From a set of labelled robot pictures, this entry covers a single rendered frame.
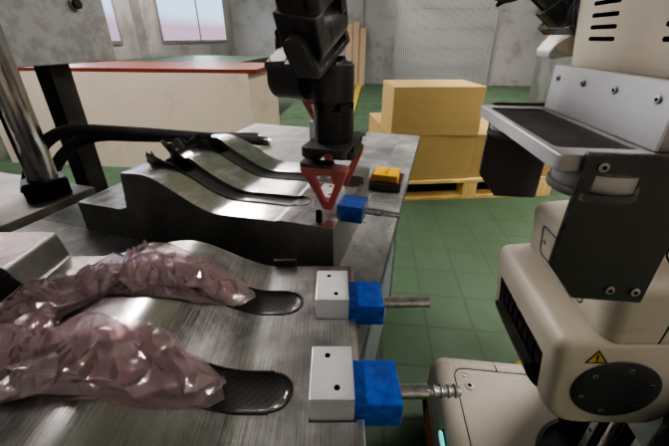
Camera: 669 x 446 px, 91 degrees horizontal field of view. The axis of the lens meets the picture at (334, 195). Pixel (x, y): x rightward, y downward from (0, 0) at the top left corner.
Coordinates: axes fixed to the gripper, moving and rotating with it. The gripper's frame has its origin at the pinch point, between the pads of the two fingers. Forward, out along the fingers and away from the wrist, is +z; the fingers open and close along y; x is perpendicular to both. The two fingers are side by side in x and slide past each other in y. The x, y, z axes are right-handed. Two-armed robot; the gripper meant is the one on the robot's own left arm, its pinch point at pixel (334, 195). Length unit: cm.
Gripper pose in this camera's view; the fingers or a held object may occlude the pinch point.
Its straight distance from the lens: 52.7
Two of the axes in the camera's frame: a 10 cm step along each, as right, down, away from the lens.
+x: 9.5, 1.2, -2.7
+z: 0.1, 9.0, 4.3
